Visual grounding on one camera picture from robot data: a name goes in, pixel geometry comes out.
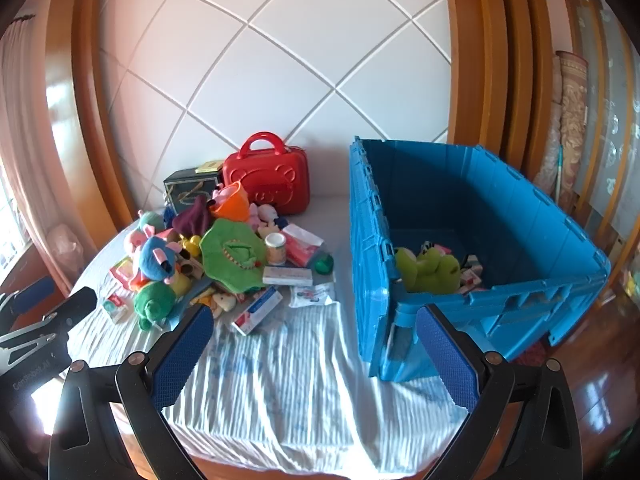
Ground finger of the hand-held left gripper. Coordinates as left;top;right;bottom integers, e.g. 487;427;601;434
0;287;98;361
0;275;56;321

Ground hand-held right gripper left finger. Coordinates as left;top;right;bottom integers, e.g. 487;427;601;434
48;304;215;480

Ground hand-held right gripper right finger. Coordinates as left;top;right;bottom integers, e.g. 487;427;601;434
415;303;583;480

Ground small pink white carton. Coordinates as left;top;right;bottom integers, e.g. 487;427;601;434
102;295;133;323

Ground red blue ointment box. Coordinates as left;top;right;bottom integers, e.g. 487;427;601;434
231;286;283;336

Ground white wet wipes pack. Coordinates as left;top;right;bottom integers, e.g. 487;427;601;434
288;282;337;308

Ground blue plastic crate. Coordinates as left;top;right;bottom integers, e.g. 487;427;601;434
348;135;612;381

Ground pink striped box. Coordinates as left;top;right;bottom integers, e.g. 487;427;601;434
110;257;141;286

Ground green turtle plush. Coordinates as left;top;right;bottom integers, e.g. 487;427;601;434
132;280;178;331

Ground pile of small packets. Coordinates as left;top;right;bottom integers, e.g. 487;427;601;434
460;255;486;291

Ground green frog plush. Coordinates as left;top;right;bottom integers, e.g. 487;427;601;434
395;246;461;293

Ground blue plush toy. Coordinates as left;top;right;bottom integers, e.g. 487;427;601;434
137;235;178;281

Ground pink plush pig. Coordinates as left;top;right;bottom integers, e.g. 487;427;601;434
124;225;161;256

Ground white medicine box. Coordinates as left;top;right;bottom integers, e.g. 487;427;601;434
262;266;314;287

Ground maroon plush cloth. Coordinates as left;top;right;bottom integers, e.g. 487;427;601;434
171;195;216;237

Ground white medicine bottle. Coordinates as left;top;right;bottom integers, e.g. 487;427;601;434
265;232;287;267

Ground pink tissue pack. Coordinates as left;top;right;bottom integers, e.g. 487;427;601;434
282;224;323;268

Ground orange plush toy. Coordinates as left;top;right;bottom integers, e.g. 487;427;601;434
212;183;250;221

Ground dark gift box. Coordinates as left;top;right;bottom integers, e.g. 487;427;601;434
163;169;223;216

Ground pink curtain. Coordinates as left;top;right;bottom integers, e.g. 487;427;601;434
0;15;51;261

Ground red bear suitcase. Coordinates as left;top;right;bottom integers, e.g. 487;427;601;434
222;131;309;211

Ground rolled patterned carpet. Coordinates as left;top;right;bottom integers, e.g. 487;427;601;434
532;51;590;196

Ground wooden frosted glass partition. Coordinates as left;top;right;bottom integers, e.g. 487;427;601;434
560;0;640;286

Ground green handled mop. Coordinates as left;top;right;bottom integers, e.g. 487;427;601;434
551;145;565;201

